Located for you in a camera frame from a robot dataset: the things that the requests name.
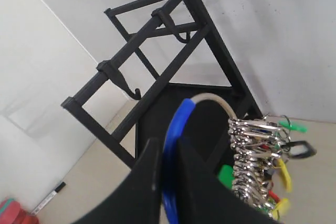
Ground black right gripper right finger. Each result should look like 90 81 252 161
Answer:
176 139 277 224

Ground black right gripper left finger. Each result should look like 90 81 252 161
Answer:
75 138 163 223

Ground colourful key tag bunch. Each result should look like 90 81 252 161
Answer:
163 93 317 223

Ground black two-tier metal rack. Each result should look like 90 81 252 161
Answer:
62 0 262 168

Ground black white marker pen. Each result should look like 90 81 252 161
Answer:
31 182 66 215

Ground red green tape roll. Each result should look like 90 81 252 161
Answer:
1 198 39 224

